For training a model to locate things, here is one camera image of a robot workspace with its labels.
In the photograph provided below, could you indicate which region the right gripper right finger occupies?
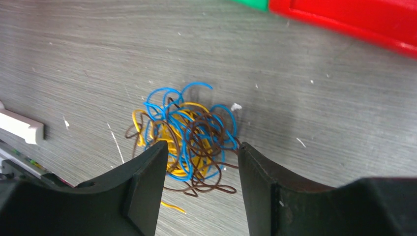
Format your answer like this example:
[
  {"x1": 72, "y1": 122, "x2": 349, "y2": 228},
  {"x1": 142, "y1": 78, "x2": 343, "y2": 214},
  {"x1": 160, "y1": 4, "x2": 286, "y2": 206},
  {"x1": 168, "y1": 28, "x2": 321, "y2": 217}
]
[{"x1": 238, "y1": 142, "x2": 417, "y2": 236}]

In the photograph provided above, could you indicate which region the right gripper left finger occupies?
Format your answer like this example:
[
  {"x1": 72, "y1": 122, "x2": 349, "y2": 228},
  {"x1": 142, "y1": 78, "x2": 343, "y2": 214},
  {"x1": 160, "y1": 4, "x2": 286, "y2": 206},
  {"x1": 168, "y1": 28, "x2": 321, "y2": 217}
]
[{"x1": 0, "y1": 141, "x2": 168, "y2": 236}]

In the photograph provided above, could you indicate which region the brown wire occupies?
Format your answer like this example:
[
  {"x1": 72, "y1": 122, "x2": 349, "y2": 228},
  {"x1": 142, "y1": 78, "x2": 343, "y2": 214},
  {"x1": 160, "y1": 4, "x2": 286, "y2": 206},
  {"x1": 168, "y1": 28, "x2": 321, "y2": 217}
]
[{"x1": 125, "y1": 97, "x2": 242, "y2": 198}]

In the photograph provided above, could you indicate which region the yellow wire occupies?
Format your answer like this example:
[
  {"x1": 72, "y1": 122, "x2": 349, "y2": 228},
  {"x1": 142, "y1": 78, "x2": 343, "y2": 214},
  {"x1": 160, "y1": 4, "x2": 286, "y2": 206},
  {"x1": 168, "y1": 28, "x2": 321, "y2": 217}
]
[{"x1": 132, "y1": 102, "x2": 216, "y2": 215}]

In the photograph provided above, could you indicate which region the blue wire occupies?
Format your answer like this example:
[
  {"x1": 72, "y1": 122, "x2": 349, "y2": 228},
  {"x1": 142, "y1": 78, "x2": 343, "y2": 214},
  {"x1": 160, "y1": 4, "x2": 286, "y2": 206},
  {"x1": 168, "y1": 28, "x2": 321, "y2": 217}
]
[{"x1": 143, "y1": 82, "x2": 239, "y2": 182}]

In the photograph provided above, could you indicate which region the white rack foot bar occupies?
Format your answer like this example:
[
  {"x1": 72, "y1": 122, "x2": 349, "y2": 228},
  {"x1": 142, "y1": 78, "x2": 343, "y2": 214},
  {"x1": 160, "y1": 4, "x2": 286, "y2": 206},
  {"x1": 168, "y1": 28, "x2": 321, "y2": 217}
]
[{"x1": 0, "y1": 102, "x2": 44, "y2": 145}]

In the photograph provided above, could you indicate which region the red plastic bin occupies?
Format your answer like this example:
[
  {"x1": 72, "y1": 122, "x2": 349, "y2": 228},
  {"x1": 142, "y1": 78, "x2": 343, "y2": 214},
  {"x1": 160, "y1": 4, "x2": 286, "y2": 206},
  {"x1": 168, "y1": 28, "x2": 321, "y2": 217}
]
[{"x1": 268, "y1": 0, "x2": 417, "y2": 58}]

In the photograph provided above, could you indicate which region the green plastic bin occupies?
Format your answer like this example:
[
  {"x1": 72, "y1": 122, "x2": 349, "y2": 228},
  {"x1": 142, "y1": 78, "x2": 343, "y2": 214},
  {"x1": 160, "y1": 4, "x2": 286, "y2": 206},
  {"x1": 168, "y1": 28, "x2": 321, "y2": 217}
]
[{"x1": 233, "y1": 0, "x2": 269, "y2": 11}]

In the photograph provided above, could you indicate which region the aluminium rail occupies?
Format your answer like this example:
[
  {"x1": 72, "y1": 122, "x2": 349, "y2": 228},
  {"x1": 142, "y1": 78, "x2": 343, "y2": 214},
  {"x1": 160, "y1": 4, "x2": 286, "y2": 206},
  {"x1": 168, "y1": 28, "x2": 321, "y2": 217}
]
[{"x1": 0, "y1": 141, "x2": 72, "y2": 187}]

